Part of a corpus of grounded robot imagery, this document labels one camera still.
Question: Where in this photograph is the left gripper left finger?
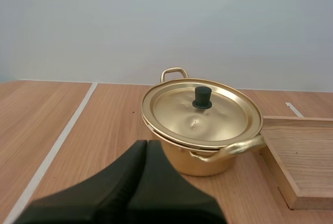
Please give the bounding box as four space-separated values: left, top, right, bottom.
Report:
14 140 148 224

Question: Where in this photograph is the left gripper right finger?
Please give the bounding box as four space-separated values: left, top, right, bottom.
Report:
97 140 227 224

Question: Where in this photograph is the gold lid with black knob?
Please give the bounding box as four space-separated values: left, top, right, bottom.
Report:
140 77 263 151

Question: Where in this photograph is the shallow wooden tray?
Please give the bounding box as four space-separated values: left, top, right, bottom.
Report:
260 116 333 211

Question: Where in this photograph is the gold pot with two handles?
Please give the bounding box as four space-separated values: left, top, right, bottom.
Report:
142 67 266 177

